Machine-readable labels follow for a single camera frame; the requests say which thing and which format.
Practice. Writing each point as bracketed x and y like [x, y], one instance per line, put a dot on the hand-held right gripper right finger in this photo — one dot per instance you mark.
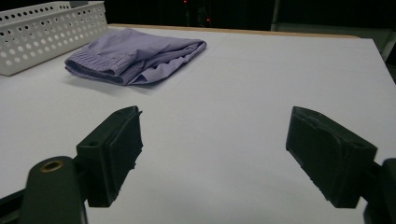
[330, 158]

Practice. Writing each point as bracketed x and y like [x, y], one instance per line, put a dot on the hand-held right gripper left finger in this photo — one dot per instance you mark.
[107, 157]

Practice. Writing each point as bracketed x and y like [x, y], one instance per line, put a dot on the purple shorts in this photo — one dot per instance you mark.
[134, 57]

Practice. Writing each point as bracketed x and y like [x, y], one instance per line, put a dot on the white perforated plastic basket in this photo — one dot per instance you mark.
[43, 37]

